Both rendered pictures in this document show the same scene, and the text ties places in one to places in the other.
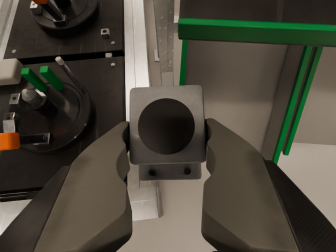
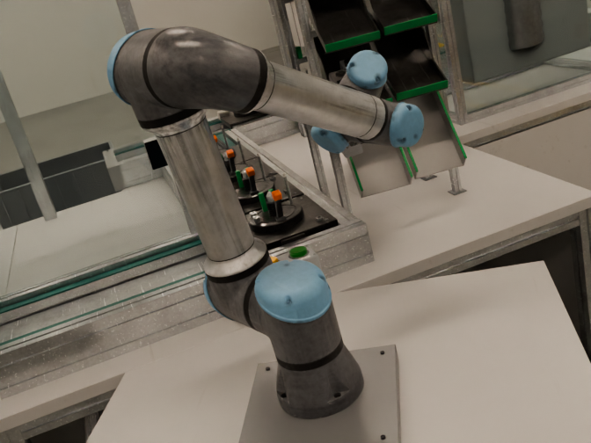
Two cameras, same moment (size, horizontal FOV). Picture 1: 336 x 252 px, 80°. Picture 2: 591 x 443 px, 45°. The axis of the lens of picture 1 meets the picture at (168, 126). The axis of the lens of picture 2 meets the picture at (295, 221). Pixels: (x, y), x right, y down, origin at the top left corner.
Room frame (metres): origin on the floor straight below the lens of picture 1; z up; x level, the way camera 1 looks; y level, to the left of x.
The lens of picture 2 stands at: (-1.51, 0.42, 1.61)
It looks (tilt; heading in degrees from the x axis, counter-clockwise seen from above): 21 degrees down; 351
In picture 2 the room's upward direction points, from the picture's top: 15 degrees counter-clockwise
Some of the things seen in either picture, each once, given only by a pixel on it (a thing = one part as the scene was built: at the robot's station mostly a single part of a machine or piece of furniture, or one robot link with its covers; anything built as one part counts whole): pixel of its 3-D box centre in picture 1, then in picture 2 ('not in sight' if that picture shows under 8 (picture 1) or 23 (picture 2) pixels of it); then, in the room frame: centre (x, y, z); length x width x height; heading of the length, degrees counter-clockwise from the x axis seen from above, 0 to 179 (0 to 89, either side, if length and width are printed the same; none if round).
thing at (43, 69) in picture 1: (52, 79); not in sight; (0.20, 0.19, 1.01); 0.01 x 0.01 x 0.05; 4
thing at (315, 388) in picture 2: not in sight; (314, 366); (-0.47, 0.29, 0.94); 0.15 x 0.15 x 0.10
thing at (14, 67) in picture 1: (10, 74); not in sight; (0.25, 0.30, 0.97); 0.05 x 0.05 x 0.04; 4
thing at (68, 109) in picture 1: (52, 113); (276, 217); (0.16, 0.20, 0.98); 0.14 x 0.14 x 0.02
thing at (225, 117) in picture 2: not in sight; (247, 102); (1.51, 0.00, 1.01); 0.24 x 0.24 x 0.13; 4
